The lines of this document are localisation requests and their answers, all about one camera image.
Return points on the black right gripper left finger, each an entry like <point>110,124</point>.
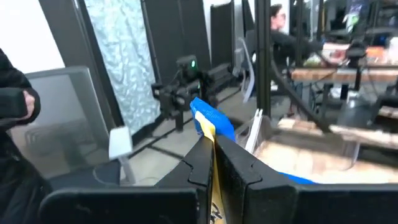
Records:
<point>124,205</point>

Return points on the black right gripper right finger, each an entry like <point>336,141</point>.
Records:
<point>311,205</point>

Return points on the blue ramen noodle packet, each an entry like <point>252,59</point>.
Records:
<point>214,119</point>

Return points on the clear plastic storage bin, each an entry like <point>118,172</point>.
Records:
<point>311,146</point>

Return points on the grey mesh office chair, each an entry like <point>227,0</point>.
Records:
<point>62,118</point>

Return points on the person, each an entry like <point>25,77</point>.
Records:
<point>15,174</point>
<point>286,43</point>

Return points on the wooden workbench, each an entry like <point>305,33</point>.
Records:
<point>311,74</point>

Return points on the person's hand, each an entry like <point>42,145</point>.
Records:
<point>29,105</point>

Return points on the white chair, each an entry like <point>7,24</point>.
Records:
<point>247,77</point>

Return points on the frosted glass panel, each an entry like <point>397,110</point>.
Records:
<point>124,62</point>

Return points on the black partition panel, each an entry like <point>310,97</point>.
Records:
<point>177,31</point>

